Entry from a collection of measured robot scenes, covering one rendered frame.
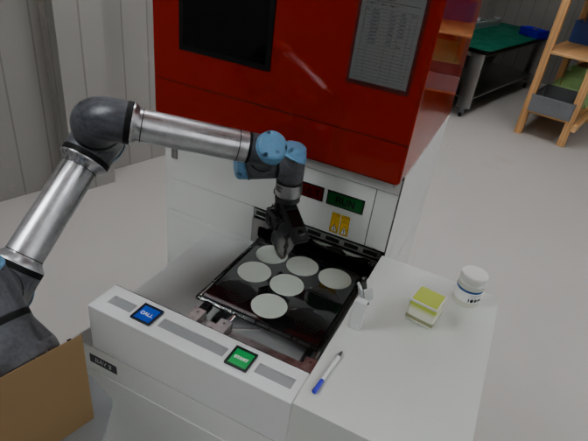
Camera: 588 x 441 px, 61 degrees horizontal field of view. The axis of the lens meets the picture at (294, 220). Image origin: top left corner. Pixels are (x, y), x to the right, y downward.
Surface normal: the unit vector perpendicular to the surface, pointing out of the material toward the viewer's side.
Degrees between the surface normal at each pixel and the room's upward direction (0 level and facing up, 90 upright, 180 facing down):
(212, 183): 90
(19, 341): 27
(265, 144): 49
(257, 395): 90
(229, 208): 90
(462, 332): 0
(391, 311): 0
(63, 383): 90
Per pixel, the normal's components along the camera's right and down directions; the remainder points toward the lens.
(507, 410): 0.11, -0.84
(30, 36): 0.75, 0.42
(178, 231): -0.43, 0.43
